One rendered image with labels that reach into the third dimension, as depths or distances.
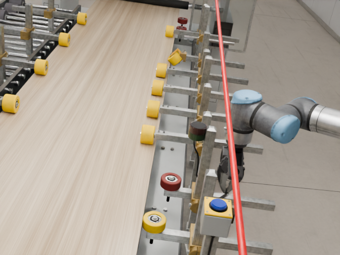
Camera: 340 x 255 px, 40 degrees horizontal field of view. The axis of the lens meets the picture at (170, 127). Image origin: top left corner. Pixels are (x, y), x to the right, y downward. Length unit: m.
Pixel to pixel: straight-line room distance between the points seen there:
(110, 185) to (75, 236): 0.29
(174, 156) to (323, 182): 1.63
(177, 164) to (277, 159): 1.64
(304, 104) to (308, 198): 2.10
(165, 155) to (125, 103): 0.36
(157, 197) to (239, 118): 0.83
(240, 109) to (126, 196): 0.54
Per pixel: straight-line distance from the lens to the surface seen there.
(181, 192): 1.85
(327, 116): 1.50
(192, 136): 1.65
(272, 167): 3.82
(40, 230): 1.57
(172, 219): 2.08
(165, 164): 2.43
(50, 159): 1.90
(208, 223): 1.20
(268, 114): 1.44
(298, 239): 3.19
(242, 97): 1.46
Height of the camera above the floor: 1.94
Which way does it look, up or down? 28 degrees down
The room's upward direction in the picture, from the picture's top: 8 degrees clockwise
